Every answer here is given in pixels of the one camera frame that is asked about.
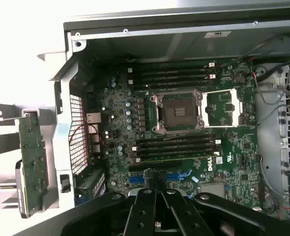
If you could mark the silver socket cover frame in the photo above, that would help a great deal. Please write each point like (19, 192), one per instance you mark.
(236, 105)

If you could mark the small white barcode sticker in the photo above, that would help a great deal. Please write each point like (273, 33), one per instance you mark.
(217, 34)

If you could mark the CPU socket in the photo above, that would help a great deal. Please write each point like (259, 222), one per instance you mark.
(178, 110)

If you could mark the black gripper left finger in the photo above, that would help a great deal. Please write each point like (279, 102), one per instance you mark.
(140, 211)

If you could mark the blue expansion slot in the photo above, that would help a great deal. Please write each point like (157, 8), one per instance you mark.
(135, 179)

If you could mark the black RAM slot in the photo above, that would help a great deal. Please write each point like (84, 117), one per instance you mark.
(177, 140)
(177, 151)
(169, 77)
(159, 162)
(169, 82)
(177, 145)
(169, 66)
(169, 71)

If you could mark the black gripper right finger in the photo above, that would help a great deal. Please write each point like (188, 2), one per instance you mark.
(184, 214)

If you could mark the green Dell motherboard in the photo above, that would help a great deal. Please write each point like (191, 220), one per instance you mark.
(233, 152)

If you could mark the open black PC case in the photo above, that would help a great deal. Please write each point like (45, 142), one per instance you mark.
(135, 27)

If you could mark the silver chipset heatsink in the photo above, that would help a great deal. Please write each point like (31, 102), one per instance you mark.
(212, 189)

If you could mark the long black expansion slot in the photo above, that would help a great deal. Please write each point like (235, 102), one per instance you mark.
(154, 167)

